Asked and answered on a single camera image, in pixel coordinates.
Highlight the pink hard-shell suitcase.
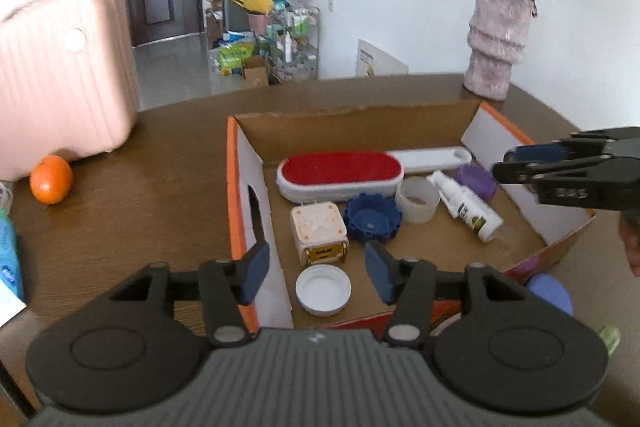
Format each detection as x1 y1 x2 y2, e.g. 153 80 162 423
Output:
0 0 141 182

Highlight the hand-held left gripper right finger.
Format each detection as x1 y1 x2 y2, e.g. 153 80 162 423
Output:
365 241 536 348

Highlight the pink bucket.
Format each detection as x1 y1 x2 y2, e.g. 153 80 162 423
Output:
248 12 274 36

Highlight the person's right hand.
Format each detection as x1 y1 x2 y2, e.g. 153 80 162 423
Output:
618 209 640 279

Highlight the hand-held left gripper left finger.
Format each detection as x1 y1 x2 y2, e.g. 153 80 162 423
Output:
100 242 271 348

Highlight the white leaning board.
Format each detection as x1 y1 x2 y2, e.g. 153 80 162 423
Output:
355 39 409 78

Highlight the purple ridged lid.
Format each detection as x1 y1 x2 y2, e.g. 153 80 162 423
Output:
454 163 499 203

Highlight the translucent plastic jar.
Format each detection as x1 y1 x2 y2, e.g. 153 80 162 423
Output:
394 176 441 225

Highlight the blue ridged lid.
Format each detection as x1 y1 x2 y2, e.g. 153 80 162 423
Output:
343 193 404 244

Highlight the white round lid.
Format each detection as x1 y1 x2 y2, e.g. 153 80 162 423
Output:
294 265 352 318

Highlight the wire rack with bottles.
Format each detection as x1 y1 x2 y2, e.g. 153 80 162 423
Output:
269 5 321 81

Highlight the pink textured vase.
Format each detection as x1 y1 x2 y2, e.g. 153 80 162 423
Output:
462 0 533 102

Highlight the brown cardboard box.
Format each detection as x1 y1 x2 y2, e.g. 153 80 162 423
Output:
242 55 272 90

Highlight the red white lint brush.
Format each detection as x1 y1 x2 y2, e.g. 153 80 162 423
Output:
276 146 473 204

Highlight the green packet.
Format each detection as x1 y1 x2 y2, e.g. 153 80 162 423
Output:
217 42 256 76

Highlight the small square yellow-label container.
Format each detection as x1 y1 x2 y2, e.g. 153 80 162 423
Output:
290 201 350 268

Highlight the blue white tissue pack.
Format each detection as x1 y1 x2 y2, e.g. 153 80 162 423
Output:
0 209 27 329

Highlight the orange fruit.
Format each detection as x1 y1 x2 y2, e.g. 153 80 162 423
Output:
29 155 75 206

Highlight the white spray bottle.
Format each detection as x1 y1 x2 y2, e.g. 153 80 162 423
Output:
426 170 504 243

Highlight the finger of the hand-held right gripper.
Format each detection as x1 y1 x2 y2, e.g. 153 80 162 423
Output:
504 127 640 164
492 155 616 186

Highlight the red cardboard box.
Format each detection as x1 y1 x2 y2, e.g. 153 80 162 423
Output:
226 99 598 334

